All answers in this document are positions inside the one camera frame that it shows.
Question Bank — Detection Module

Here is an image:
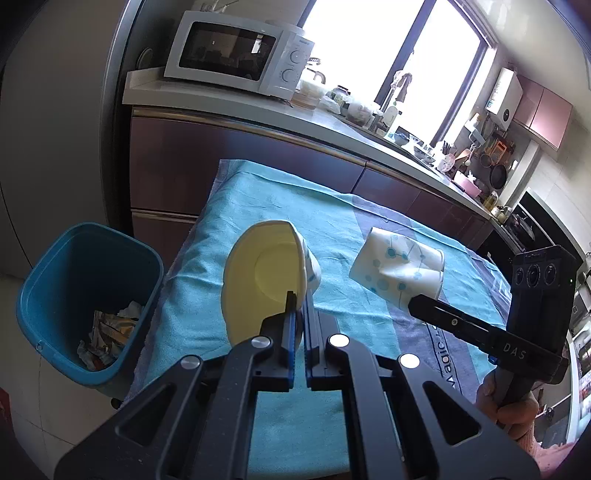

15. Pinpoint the black frying pan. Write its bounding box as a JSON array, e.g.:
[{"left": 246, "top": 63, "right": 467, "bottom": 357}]
[{"left": 488, "top": 161, "right": 509, "bottom": 190}]

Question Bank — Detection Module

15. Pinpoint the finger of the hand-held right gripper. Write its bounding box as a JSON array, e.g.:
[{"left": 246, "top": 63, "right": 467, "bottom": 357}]
[{"left": 407, "top": 295, "right": 507, "bottom": 355}]

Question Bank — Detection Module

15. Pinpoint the white water heater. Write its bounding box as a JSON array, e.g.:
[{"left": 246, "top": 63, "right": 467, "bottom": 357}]
[{"left": 485, "top": 68, "right": 524, "bottom": 130}]

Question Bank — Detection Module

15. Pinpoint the white kitchen countertop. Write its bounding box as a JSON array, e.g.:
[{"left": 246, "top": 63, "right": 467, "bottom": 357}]
[{"left": 122, "top": 69, "right": 504, "bottom": 222}]

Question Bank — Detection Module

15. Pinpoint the white microwave oven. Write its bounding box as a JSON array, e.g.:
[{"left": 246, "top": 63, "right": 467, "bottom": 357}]
[{"left": 164, "top": 10, "right": 317, "bottom": 100}]

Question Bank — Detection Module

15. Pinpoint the dark kitchen base cabinet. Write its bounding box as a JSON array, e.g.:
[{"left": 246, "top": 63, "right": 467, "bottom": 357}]
[{"left": 129, "top": 108, "right": 495, "bottom": 259}]

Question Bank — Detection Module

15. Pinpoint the glass kettle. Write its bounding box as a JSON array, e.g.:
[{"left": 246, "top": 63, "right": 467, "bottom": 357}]
[{"left": 295, "top": 58, "right": 328, "bottom": 109}]

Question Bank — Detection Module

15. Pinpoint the blue plastic bin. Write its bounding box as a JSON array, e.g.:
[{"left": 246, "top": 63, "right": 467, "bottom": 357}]
[{"left": 16, "top": 222, "right": 164, "bottom": 387}]

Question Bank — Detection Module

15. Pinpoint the teal grey printed cloth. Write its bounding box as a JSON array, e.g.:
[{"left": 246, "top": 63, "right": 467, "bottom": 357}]
[{"left": 124, "top": 159, "right": 513, "bottom": 474}]

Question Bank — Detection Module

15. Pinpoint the pink wall cabinet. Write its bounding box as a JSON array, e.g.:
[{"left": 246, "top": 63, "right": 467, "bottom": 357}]
[{"left": 512, "top": 76, "right": 573, "bottom": 151}]

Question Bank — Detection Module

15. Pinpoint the trash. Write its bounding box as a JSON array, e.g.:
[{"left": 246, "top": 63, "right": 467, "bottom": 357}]
[{"left": 92, "top": 310, "right": 137, "bottom": 358}]

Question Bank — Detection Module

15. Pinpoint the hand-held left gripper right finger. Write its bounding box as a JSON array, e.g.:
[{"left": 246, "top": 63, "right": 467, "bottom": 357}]
[{"left": 302, "top": 295, "right": 541, "bottom": 480}]

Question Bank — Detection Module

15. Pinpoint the stainless steel refrigerator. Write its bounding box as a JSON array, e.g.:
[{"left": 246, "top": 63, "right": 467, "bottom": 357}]
[{"left": 0, "top": 0, "right": 148, "bottom": 282}]

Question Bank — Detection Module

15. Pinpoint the person's right hand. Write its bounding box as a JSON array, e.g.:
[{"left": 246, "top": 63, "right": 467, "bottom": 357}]
[{"left": 475, "top": 369, "right": 541, "bottom": 439}]

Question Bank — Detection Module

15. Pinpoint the pink container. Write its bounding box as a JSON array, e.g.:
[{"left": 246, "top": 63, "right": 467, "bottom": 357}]
[{"left": 455, "top": 174, "right": 483, "bottom": 197}]

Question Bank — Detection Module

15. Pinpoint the clear barcode plastic wrapper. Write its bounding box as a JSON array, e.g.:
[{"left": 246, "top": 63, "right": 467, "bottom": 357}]
[{"left": 76, "top": 340, "right": 101, "bottom": 370}]

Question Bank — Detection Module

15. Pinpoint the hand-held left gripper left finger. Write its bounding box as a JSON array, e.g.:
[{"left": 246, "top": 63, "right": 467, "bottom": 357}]
[{"left": 53, "top": 291, "right": 298, "bottom": 480}]

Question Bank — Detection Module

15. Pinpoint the kitchen window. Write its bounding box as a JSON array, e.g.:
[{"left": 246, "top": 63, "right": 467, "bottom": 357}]
[{"left": 298, "top": 0, "right": 497, "bottom": 146}]

